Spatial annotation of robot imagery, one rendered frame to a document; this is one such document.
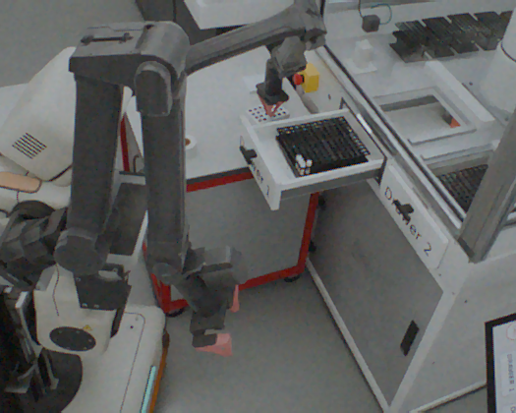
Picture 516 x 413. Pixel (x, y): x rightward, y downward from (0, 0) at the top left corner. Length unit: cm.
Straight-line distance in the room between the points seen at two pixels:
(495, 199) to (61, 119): 88
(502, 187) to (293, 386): 123
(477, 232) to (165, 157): 83
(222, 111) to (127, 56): 131
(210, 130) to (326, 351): 95
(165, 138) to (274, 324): 165
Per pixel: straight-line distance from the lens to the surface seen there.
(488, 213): 142
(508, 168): 133
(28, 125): 109
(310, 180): 166
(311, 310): 247
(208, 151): 190
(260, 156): 166
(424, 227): 161
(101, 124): 85
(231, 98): 211
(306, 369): 234
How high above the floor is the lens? 204
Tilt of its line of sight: 42 degrees down
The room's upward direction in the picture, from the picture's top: 11 degrees clockwise
